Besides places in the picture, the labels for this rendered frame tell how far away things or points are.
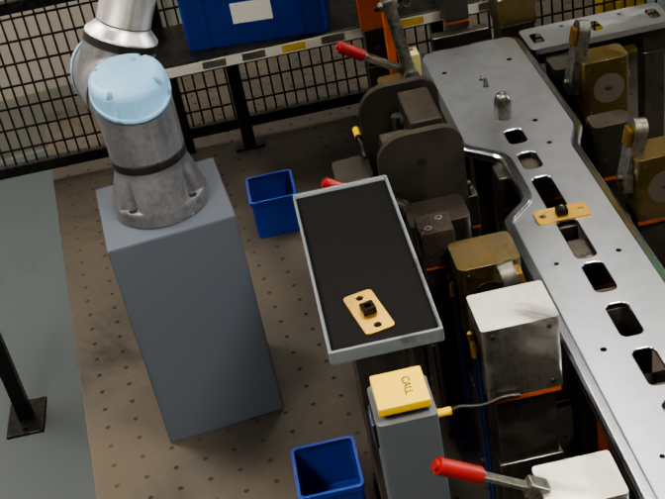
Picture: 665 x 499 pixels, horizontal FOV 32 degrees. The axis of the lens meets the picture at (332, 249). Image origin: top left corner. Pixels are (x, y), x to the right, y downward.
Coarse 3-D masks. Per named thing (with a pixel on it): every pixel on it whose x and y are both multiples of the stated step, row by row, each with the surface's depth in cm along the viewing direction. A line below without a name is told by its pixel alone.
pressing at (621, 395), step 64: (448, 64) 228; (512, 64) 223; (512, 128) 204; (576, 128) 201; (576, 192) 184; (640, 256) 167; (576, 320) 158; (640, 320) 156; (640, 384) 146; (640, 448) 137
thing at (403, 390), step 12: (396, 372) 131; (408, 372) 131; (420, 372) 130; (372, 384) 130; (384, 384) 130; (396, 384) 129; (408, 384) 129; (420, 384) 129; (384, 396) 128; (396, 396) 128; (408, 396) 127; (420, 396) 127; (384, 408) 127; (396, 408) 127; (408, 408) 127
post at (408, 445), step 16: (432, 400) 129; (400, 416) 128; (416, 416) 128; (432, 416) 127; (384, 432) 128; (400, 432) 128; (416, 432) 128; (432, 432) 129; (384, 448) 129; (400, 448) 129; (416, 448) 130; (432, 448) 130; (384, 464) 131; (400, 464) 131; (416, 464) 131; (400, 480) 132; (416, 480) 132; (432, 480) 133; (400, 496) 134; (416, 496) 134; (432, 496) 134; (448, 496) 135
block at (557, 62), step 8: (552, 56) 228; (560, 56) 227; (552, 64) 225; (560, 64) 224; (552, 72) 225; (560, 72) 223; (552, 80) 226; (560, 80) 224; (560, 88) 225; (568, 96) 226; (568, 104) 227; (576, 112) 229
